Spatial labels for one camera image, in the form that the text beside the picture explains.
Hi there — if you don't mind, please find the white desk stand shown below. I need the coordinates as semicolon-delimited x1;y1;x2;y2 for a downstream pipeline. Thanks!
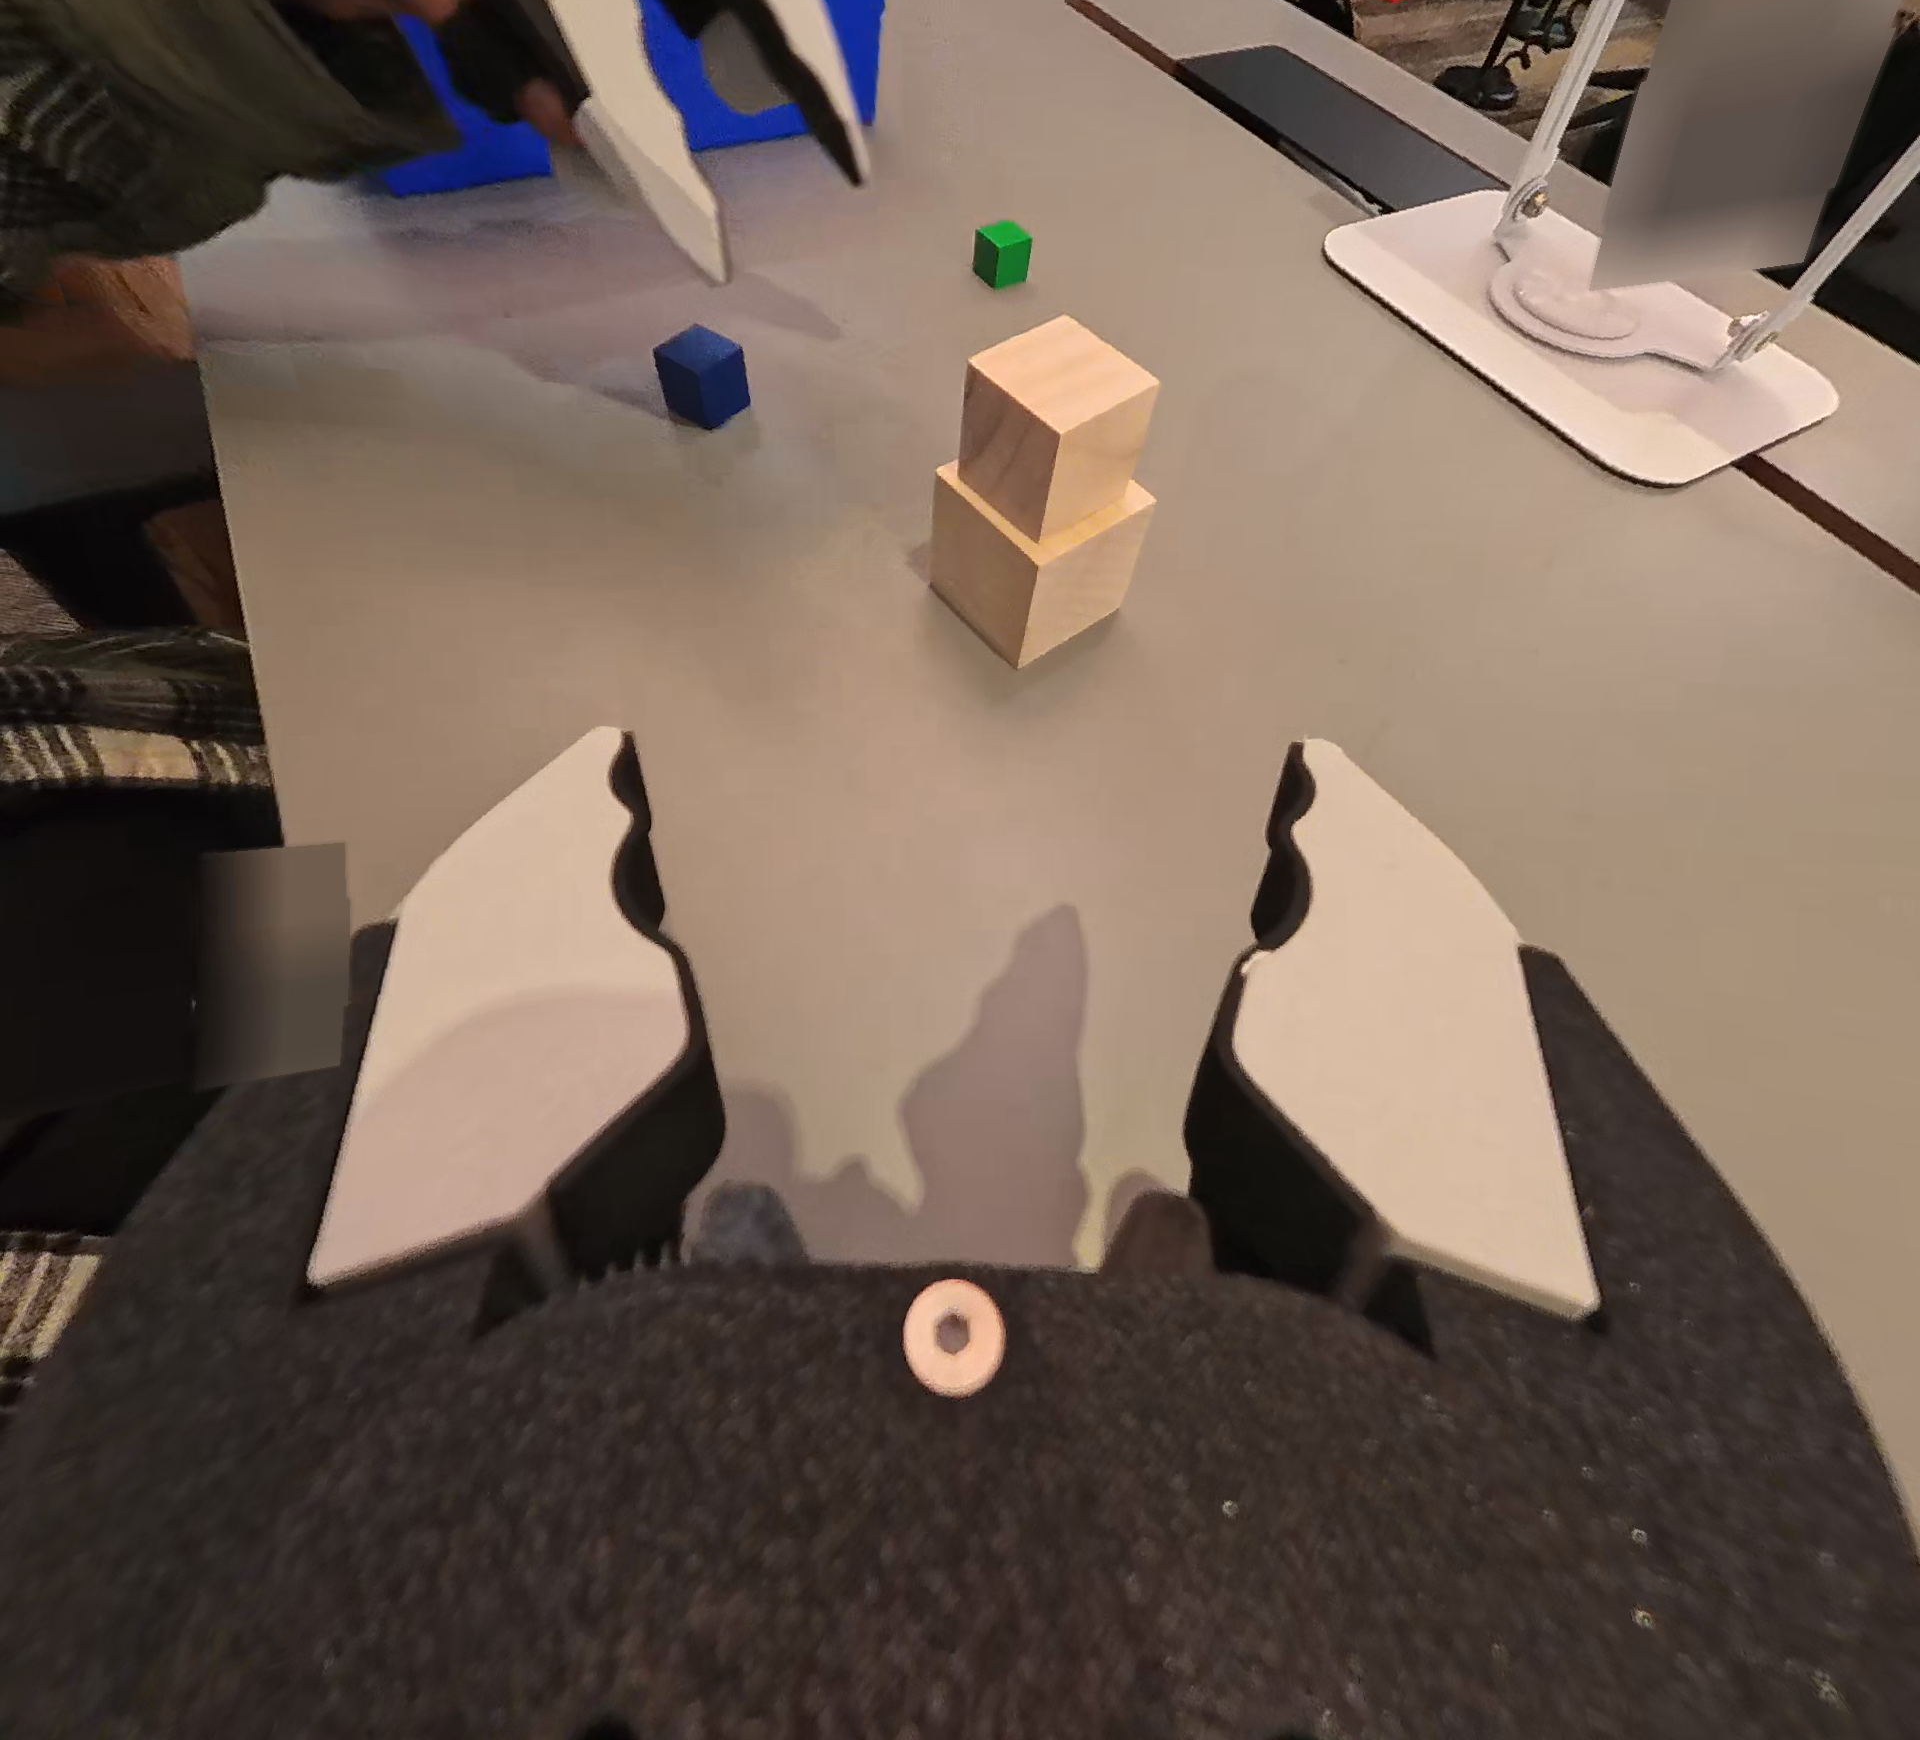
1324;0;1920;491

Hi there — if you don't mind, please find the blue plastic bin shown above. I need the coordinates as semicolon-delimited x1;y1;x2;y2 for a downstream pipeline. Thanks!
365;0;900;197

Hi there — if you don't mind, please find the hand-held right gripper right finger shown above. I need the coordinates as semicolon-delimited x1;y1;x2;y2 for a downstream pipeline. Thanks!
1187;731;1606;1328

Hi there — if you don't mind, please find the person's left forearm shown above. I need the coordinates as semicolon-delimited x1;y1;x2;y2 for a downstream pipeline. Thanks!
0;0;458;316

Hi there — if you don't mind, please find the medium wooden cube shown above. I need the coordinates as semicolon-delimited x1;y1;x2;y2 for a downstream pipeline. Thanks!
962;316;1162;543

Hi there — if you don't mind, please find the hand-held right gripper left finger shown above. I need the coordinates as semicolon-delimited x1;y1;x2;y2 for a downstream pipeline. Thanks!
304;727;729;1296

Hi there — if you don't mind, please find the small blue cube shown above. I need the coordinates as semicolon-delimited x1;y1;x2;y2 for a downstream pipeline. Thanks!
657;328;755;434

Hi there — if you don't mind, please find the black flat panel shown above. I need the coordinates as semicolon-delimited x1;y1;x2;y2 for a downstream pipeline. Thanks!
1178;40;1505;220

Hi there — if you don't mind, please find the brown wooden panel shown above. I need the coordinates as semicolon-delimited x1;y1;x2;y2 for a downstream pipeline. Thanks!
0;258;252;640

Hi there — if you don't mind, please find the large wooden cube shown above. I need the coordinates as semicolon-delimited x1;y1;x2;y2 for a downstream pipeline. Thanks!
927;465;1162;675

